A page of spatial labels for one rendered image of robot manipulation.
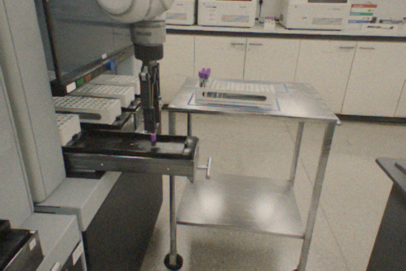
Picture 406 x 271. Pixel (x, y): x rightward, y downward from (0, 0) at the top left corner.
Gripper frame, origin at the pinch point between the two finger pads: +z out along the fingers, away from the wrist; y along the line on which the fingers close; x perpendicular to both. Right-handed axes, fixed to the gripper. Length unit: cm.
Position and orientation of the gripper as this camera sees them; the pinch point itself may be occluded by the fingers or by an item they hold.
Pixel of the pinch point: (151, 116)
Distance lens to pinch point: 86.8
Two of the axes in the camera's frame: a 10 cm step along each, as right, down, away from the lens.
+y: -0.8, 3.8, -9.2
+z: -0.3, 9.2, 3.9
